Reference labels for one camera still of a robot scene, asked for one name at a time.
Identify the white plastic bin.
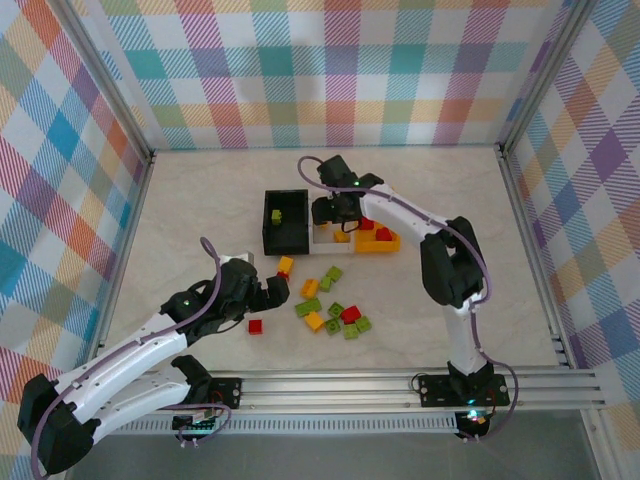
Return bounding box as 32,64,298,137
307,194,357,255

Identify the black plastic bin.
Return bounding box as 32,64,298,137
262,188,312,256

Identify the orange plastic bin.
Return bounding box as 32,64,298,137
352,185,402,255

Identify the left controller board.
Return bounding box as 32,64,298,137
172,410,222,434

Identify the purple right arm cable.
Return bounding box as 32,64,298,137
297,155,521,445

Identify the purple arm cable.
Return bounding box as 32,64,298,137
29,237,235,479
297,155,521,445

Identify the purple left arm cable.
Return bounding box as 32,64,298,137
29,237,235,479

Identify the aluminium table edge rail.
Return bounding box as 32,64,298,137
84,149,157,376
497,144,576,371

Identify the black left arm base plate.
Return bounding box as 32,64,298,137
207,377,245,407

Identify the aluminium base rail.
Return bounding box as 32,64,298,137
67,366,610,414

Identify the slotted grey cable duct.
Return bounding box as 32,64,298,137
144,413,460,436

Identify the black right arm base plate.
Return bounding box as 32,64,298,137
416,373,512,408

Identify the aluminium frame post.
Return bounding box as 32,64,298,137
52,0,156,166
499,0,609,156

